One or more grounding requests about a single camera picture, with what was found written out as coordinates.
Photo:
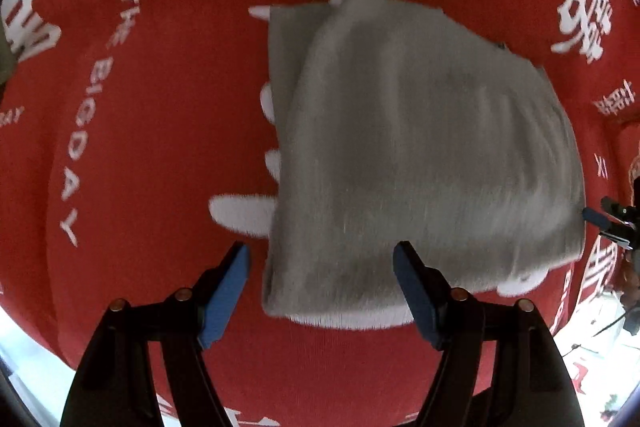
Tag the red printed blanket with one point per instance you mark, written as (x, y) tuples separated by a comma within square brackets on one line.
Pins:
[(150, 132)]

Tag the person's right forearm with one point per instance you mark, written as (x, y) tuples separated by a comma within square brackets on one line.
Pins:
[(632, 289)]

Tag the light green cloth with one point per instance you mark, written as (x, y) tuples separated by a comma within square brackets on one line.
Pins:
[(5, 57)]

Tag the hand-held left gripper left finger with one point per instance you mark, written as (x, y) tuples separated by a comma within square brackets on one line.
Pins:
[(225, 297)]

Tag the grey knit sweater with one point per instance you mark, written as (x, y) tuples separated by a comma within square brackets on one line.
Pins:
[(415, 157)]

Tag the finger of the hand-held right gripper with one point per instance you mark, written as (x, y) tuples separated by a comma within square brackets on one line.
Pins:
[(597, 217), (616, 207)]

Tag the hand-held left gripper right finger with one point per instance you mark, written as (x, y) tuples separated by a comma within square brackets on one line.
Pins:
[(417, 297)]

